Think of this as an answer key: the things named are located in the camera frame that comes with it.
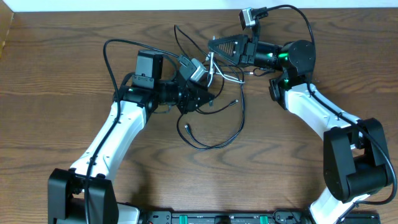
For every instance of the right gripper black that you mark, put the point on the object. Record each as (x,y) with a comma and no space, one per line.
(249,51)

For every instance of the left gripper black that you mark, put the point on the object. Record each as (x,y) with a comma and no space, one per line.
(189,99)

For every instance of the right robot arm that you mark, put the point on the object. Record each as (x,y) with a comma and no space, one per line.
(356,163)

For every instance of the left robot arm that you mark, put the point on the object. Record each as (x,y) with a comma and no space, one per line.
(84,193)

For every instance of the cardboard panel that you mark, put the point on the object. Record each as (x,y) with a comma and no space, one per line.
(6,17)

